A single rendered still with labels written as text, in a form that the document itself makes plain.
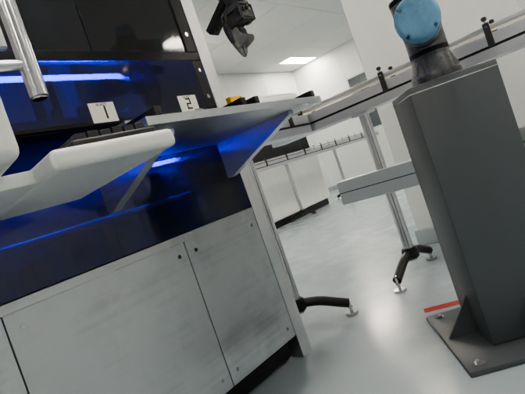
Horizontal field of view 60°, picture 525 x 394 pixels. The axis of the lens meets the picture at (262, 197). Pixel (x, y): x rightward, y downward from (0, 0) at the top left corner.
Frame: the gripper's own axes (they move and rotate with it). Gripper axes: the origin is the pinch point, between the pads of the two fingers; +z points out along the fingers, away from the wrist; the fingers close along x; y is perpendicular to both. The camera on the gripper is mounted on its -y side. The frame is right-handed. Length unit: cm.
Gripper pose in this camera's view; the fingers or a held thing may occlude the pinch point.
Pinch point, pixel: (242, 54)
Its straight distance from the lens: 155.1
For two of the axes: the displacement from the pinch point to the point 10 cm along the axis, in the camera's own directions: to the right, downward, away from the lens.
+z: 3.3, 9.4, 0.2
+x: 6.1, -2.3, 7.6
